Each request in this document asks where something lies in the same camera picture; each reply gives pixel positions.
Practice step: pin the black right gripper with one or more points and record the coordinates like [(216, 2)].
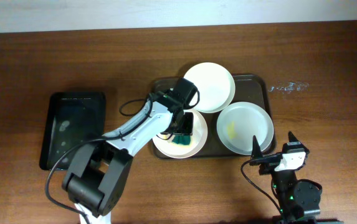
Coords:
[(269, 164)]

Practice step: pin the pale grey plate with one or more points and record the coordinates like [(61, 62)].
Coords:
[(239, 122)]

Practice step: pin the white plate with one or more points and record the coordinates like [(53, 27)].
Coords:
[(164, 145), (215, 84)]

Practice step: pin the green and yellow sponge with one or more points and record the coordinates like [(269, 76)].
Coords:
[(183, 140)]

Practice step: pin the dark brown serving tray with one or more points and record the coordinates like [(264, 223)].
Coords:
[(249, 88)]

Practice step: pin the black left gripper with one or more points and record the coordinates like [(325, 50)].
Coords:
[(184, 125)]

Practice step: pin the white plate back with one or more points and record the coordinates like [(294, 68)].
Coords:
[(215, 84)]

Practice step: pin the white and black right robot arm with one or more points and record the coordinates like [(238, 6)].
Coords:
[(297, 200)]

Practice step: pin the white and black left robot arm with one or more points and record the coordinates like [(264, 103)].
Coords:
[(97, 175)]

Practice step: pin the black water tray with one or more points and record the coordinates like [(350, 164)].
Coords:
[(72, 118)]

